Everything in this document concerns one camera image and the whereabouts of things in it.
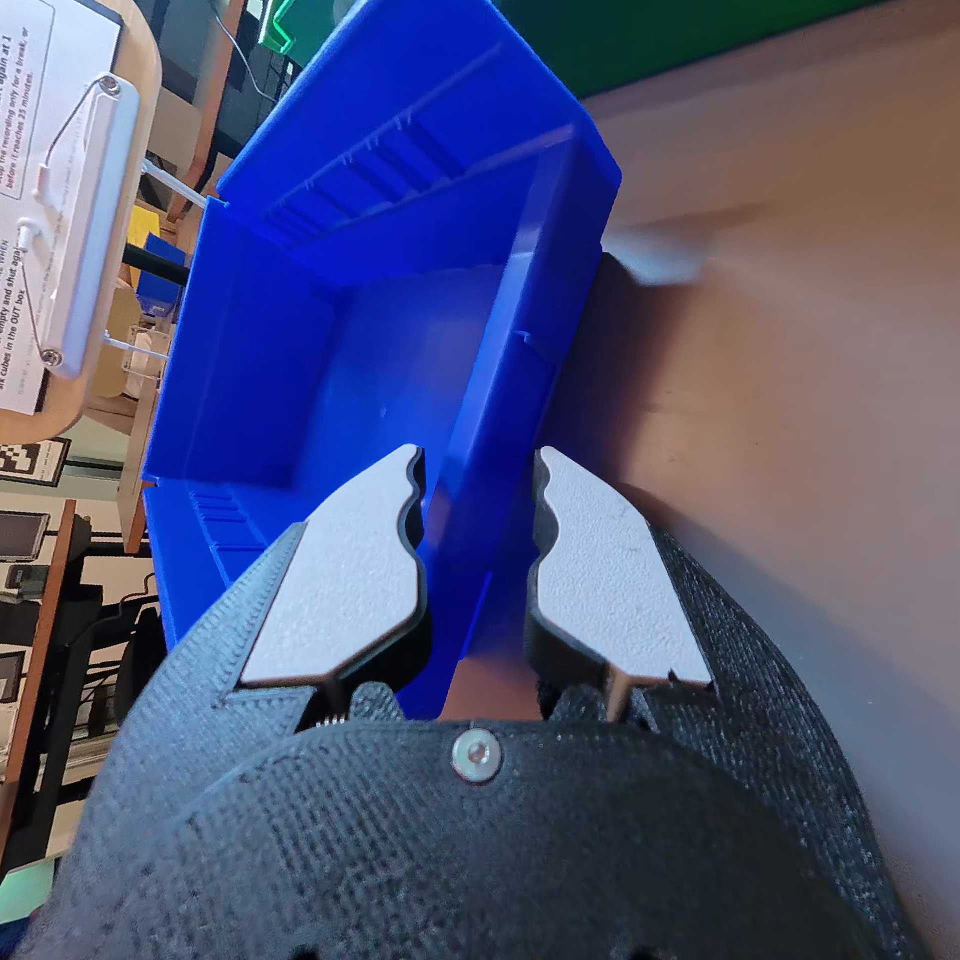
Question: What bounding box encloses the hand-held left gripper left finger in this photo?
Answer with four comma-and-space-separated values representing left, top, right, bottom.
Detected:
238, 442, 435, 732

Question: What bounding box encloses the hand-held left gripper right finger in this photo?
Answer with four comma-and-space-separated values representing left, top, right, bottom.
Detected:
525, 445, 715, 725

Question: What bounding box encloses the blue plastic bin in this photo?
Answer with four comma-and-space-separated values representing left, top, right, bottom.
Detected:
141, 0, 624, 723

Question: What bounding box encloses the green plastic bin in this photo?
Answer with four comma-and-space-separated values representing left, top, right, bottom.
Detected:
495, 0, 901, 100

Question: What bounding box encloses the black and white tag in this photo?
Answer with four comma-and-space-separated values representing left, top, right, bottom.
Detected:
0, 438, 73, 489

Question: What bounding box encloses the printed instruction sheet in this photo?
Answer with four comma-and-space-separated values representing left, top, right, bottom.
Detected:
0, 0, 126, 418

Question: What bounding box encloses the wooden document stand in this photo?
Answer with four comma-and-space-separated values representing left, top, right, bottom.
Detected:
0, 0, 213, 445

